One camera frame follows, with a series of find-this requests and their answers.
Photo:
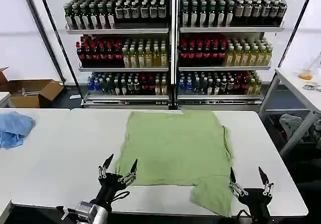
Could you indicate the white side table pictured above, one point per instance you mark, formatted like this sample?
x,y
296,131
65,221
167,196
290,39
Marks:
x,y
296,91

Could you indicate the pile of grey clothes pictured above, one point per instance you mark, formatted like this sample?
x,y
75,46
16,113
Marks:
x,y
292,123

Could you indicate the small crumpled wrapper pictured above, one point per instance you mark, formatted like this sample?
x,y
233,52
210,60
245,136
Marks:
x,y
312,87

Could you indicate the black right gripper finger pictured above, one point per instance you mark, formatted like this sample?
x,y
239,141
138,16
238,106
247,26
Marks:
x,y
233,177
263,177

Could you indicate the green t-shirt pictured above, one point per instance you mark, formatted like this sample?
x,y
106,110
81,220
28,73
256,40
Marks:
x,y
175,148

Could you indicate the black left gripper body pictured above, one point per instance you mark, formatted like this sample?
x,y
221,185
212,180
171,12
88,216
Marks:
x,y
109,183

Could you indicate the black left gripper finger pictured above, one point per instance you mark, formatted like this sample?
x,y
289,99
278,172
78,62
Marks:
x,y
105,166
133,168

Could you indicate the crumpled blue cloth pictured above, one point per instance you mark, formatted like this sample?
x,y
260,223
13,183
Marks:
x,y
12,129

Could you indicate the open cardboard box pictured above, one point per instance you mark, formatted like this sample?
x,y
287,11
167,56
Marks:
x,y
27,93

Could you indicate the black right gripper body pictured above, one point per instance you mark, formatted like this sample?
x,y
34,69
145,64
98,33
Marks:
x,y
255,201

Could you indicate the clear bag with orange contents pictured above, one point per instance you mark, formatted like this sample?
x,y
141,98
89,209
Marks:
x,y
307,72

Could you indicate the small white floor object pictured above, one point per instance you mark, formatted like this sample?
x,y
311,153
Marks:
x,y
75,97

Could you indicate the shelf rack with bottles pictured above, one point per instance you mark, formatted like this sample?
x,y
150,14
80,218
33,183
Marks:
x,y
173,45

